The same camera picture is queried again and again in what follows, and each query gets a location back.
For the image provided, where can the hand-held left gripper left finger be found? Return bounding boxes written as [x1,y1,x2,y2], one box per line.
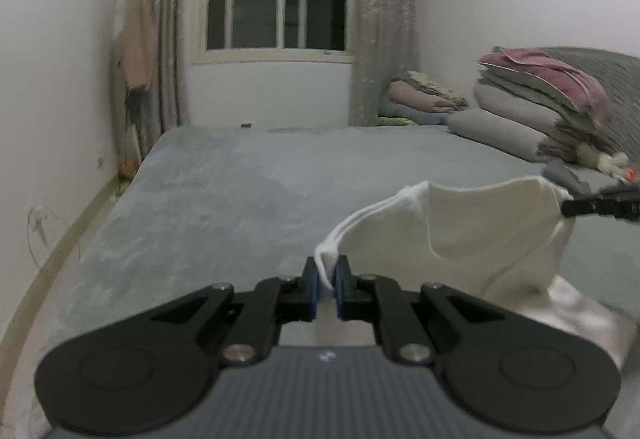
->
[145,256,321,366]

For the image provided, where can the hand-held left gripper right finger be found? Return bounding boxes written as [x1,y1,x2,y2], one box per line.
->
[334,255,511,366]

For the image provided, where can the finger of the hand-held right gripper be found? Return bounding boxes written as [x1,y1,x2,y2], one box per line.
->
[561,188,640,224]

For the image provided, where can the white bear print sweatshirt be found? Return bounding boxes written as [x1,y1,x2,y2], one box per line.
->
[315,176,626,370]

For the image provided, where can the white orange plush toy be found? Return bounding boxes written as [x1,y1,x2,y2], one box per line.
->
[575,144,640,184]

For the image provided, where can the grey knit garment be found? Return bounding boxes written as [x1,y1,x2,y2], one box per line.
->
[542,160,593,194]

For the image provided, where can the grey quilted cover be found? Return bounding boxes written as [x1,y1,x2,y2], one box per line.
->
[537,46,640,157]

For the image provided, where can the grey bed blanket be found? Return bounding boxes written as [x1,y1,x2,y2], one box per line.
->
[0,124,640,439]

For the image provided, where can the floral pillow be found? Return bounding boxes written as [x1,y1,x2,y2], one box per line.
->
[405,70,468,107]

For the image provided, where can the folded blankets by curtain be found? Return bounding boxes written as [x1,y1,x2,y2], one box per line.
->
[380,78,468,124]

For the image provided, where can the grey hanging garment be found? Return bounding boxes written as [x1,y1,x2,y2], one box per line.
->
[125,89,151,130]

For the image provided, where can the grey patterned curtain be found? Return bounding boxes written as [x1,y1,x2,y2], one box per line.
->
[347,0,421,127]
[137,0,188,154]

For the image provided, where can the pink hanging garment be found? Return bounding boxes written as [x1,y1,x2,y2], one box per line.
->
[117,0,161,92]

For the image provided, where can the white charger with cable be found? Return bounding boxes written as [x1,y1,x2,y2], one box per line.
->
[27,204,58,265]

